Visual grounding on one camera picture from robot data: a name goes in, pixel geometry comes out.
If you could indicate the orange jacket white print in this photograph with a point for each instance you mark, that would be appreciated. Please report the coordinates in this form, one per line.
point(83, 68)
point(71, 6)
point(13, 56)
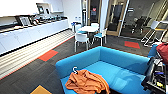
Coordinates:
point(86, 82)

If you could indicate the white chair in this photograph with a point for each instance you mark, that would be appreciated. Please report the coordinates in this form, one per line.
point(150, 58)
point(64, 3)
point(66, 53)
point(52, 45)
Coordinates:
point(78, 27)
point(81, 38)
point(94, 24)

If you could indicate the blue seat chair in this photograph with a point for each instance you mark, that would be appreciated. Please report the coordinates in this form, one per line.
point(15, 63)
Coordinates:
point(100, 35)

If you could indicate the blue bin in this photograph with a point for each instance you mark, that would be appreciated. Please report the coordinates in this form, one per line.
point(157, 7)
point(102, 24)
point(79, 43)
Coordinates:
point(73, 26)

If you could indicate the large blue sofa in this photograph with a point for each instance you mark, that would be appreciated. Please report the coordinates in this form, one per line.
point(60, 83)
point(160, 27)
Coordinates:
point(116, 60)

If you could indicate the black coffee machine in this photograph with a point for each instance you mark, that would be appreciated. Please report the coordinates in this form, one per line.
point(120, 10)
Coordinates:
point(40, 9)

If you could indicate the white kitchen lower cabinets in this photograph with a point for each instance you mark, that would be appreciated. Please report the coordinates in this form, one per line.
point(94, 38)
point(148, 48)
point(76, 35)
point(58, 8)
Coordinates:
point(26, 36)

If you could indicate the black office chair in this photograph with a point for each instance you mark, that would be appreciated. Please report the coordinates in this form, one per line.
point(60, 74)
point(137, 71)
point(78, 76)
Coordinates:
point(140, 24)

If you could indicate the black microwave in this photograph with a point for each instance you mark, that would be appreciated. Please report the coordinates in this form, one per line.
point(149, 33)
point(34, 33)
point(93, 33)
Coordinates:
point(26, 21)

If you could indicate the small blue sofa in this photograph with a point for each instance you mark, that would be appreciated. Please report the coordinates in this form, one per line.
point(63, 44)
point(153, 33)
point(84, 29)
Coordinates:
point(152, 50)

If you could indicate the red bag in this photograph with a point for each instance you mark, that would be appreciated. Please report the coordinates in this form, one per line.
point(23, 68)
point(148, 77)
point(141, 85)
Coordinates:
point(162, 53)

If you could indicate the wooden frame glass door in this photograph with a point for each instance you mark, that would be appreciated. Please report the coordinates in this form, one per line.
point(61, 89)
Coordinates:
point(94, 11)
point(115, 16)

